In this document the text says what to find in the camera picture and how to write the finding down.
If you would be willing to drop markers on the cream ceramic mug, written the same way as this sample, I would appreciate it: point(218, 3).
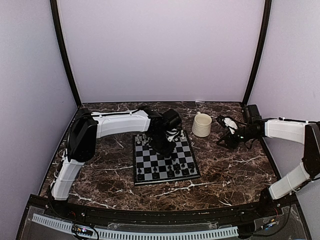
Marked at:
point(201, 126)

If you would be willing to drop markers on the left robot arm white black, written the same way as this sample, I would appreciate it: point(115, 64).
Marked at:
point(91, 127)

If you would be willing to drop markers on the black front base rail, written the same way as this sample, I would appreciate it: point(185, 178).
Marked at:
point(242, 215)

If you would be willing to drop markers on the right black frame post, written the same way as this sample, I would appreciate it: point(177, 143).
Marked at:
point(259, 51)

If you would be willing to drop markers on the black white chessboard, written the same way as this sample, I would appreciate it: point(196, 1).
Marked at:
point(150, 162)

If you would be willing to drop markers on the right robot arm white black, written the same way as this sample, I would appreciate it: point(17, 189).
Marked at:
point(297, 141)

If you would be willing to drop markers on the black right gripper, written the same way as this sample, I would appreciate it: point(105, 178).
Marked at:
point(231, 143)

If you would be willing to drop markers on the black frame post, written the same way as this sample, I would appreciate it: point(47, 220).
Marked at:
point(259, 51)
point(63, 51)

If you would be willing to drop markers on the black pawn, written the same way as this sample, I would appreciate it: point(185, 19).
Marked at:
point(191, 165)

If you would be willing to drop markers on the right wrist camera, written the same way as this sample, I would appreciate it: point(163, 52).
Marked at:
point(250, 115)

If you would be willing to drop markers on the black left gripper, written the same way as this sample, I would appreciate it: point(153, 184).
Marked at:
point(166, 152)

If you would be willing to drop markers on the left black frame post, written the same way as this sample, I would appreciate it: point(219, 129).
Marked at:
point(63, 51)

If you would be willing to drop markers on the white slotted cable duct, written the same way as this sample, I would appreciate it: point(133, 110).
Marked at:
point(121, 231)

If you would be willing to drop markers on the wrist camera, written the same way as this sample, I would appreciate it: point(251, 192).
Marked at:
point(172, 124)
point(250, 115)

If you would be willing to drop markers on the white chess piece corner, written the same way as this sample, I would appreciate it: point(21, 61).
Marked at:
point(138, 138)

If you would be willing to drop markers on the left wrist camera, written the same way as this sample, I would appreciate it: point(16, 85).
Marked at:
point(172, 124)

